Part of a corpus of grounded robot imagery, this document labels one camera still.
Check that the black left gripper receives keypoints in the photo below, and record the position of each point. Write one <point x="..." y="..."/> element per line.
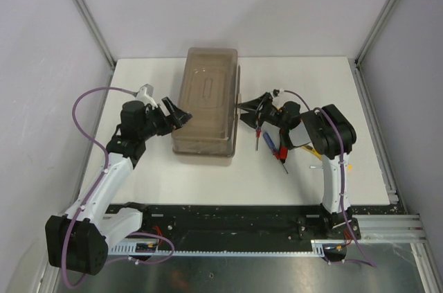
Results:
<point x="179" y="118"/>

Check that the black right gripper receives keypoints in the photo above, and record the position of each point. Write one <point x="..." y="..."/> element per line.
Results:
<point x="256" y="103"/>

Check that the beige plastic tool box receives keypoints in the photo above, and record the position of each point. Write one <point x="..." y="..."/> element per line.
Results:
<point x="210" y="92"/>

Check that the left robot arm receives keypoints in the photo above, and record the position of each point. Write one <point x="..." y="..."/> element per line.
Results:
<point x="80" y="239"/>

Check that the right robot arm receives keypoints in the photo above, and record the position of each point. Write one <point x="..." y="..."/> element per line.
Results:
<point x="329" y="135"/>

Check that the small blue red screwdriver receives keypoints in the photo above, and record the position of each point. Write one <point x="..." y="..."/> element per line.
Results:
<point x="257" y="139"/>

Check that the large blue red screwdriver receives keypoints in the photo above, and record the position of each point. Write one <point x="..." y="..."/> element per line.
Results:
<point x="273" y="149"/>

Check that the red folding knife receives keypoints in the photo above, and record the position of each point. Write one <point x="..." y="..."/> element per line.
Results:
<point x="283" y="153"/>

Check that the yellow black box cutter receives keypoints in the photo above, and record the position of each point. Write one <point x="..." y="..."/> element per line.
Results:
<point x="312" y="151"/>

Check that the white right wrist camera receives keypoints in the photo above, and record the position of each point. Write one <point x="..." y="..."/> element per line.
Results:
<point x="277" y="92"/>

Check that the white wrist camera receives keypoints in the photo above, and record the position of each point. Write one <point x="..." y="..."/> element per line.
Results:
<point x="144" y="95"/>
<point x="277" y="92"/>

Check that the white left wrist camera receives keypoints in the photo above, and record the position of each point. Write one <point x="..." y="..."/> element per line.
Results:
<point x="144" y="95"/>

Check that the yellow handle screwdriver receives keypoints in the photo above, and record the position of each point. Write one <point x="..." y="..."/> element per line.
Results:
<point x="348" y="168"/>

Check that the right aluminium frame post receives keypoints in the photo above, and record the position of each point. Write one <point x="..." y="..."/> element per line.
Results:
<point x="378" y="25"/>

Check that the aluminium frame post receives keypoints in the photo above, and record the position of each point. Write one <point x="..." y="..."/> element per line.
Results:
<point x="378" y="25"/>
<point x="93" y="28"/>

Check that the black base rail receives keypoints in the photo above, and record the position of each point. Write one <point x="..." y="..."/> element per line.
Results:
<point x="226" y="228"/>

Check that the white cable duct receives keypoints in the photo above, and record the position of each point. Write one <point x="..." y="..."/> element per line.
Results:
<point x="316" y="248"/>

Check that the left aluminium frame post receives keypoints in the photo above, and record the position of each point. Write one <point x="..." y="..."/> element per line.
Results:
<point x="93" y="28"/>

